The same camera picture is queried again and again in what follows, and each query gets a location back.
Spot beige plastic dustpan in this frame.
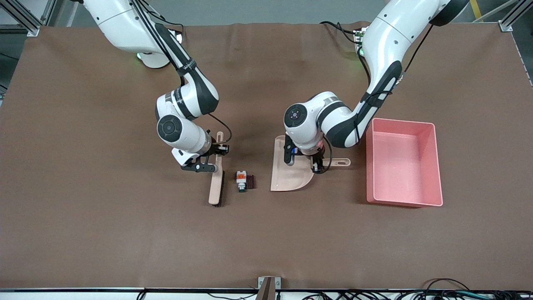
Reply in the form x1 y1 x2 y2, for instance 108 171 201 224
270 135 351 192

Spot brown table mat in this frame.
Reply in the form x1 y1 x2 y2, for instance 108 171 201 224
0 21 533 290

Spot black right camera mount bracket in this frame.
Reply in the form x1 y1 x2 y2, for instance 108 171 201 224
180 160 211 173

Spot black floor cable bundle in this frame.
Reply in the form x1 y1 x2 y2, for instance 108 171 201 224
304 290 533 300

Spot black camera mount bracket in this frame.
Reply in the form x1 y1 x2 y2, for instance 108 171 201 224
284 139 298 166
180 160 211 173

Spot black left arm base cable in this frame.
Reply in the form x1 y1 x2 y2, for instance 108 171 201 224
320 21 367 44

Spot aluminium frame profile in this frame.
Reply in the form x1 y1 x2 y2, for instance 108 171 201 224
498 0 533 33
0 0 57 37

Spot beige hand brush black bristles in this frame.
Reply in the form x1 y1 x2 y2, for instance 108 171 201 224
208 132 225 207

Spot black left camera mount bracket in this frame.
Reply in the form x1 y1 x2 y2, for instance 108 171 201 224
284 139 298 166

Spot black looped floor cable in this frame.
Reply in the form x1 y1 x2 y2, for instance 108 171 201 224
423 278 471 292

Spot white table edge rail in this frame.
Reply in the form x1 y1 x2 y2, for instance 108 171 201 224
0 287 533 300

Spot metal table edge bracket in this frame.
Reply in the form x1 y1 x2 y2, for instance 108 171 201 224
255 276 281 300

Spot pink plastic bin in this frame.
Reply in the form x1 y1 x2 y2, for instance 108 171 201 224
366 118 443 208

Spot black arm base cable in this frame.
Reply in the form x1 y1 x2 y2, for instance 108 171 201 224
146 10 184 33
320 21 367 44

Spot black right arm base cable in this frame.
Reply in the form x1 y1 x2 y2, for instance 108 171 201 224
146 10 184 33

